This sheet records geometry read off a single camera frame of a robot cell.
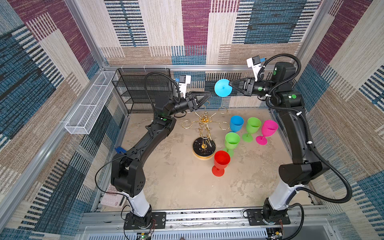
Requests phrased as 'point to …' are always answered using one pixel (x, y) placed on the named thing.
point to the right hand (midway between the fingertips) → (230, 85)
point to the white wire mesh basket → (83, 119)
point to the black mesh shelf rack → (137, 87)
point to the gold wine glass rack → (204, 148)
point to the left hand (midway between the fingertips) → (210, 94)
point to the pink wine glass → (269, 128)
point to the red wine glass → (221, 160)
